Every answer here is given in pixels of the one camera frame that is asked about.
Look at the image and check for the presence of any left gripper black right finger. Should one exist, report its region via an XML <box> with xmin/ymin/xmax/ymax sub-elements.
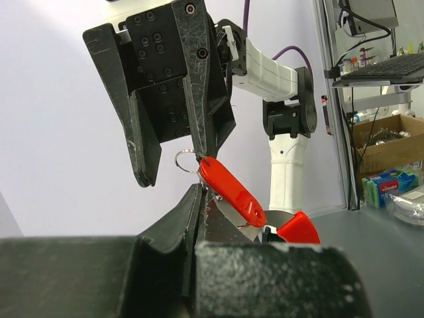
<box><xmin>195</xmin><ymin>195</ymin><xmax>372</xmax><ymax>317</ymax></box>

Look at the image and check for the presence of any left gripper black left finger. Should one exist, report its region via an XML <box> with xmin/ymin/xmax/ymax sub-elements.
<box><xmin>1</xmin><ymin>184</ymin><xmax>202</xmax><ymax>317</ymax></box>

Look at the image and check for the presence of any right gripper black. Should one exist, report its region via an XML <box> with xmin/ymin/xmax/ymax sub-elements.
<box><xmin>82</xmin><ymin>1</ymin><xmax>236</xmax><ymax>187</ymax></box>

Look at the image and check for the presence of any small key red cap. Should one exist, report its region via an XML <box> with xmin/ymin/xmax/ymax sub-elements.
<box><xmin>174</xmin><ymin>148</ymin><xmax>268</xmax><ymax>230</ymax></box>

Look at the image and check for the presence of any metal key holder red handle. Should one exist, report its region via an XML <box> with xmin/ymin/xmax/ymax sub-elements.
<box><xmin>205</xmin><ymin>193</ymin><xmax>321</xmax><ymax>246</ymax></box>

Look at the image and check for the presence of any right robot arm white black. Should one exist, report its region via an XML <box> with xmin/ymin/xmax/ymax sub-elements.
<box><xmin>82</xmin><ymin>1</ymin><xmax>317</xmax><ymax>213</ymax></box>

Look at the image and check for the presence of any green sponge pack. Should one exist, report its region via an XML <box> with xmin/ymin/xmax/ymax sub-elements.
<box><xmin>362</xmin><ymin>168</ymin><xmax>423</xmax><ymax>209</ymax></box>

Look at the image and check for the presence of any cardboard box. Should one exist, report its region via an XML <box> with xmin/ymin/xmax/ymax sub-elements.
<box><xmin>353</xmin><ymin>115</ymin><xmax>423</xmax><ymax>175</ymax></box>

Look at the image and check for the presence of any black keyboard on stand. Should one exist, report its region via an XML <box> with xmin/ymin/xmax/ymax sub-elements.
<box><xmin>332</xmin><ymin>52</ymin><xmax>423</xmax><ymax>87</ymax></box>

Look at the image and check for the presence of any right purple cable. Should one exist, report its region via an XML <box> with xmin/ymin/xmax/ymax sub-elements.
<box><xmin>241</xmin><ymin>0</ymin><xmax>314</xmax><ymax>77</ymax></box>

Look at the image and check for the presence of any aluminium frame post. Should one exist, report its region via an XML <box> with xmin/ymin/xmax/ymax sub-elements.
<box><xmin>313</xmin><ymin>1</ymin><xmax>360</xmax><ymax>211</ymax></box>

